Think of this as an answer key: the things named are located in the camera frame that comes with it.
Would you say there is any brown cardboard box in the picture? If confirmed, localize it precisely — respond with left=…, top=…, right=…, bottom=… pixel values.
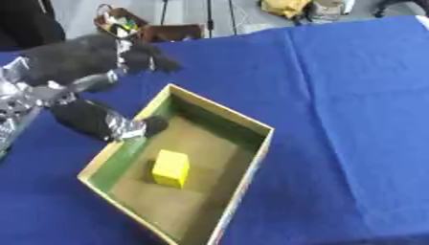
left=146, top=24, right=207, bottom=43

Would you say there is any black tripod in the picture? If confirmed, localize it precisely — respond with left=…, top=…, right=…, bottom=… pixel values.
left=159, top=0, right=240, bottom=39

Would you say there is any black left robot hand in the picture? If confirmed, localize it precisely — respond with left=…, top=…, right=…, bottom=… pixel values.
left=18, top=32, right=185, bottom=143

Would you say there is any black chair base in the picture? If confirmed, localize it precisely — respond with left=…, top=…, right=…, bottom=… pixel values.
left=372, top=0, right=429, bottom=19

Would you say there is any person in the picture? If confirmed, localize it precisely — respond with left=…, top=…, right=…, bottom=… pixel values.
left=0, top=0, right=67, bottom=52

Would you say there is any brown basket with items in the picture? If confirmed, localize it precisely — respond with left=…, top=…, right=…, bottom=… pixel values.
left=92, top=3, right=151, bottom=40

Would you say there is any yellow bag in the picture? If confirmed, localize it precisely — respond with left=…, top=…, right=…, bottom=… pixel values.
left=260, top=0, right=312, bottom=19

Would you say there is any yellow block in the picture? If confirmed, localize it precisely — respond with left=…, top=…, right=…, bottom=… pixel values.
left=150, top=148, right=192, bottom=189

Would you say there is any tan cardboard box green inside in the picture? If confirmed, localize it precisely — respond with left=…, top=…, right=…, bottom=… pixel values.
left=77, top=83, right=277, bottom=245

